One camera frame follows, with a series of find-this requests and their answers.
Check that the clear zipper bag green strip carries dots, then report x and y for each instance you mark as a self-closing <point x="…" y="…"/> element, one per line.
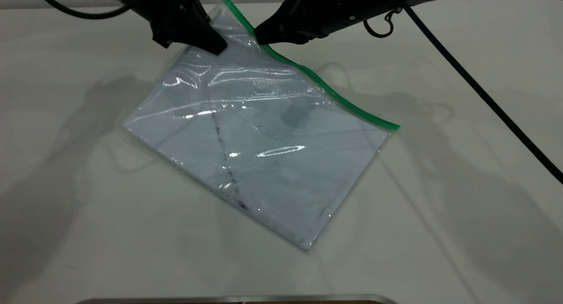
<point x="264" y="141"/>

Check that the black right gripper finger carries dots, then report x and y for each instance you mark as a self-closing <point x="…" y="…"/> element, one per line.
<point x="275" y="20"/>
<point x="290" y="36"/>

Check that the silver metal frame edge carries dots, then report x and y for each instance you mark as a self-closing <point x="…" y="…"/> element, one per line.
<point x="237" y="299"/>

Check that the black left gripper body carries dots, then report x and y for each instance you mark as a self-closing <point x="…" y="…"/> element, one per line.
<point x="165" y="9"/>

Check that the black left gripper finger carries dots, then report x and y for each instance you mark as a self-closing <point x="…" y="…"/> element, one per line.
<point x="204" y="29"/>

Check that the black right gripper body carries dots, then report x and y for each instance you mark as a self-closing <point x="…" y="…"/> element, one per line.
<point x="347" y="7"/>

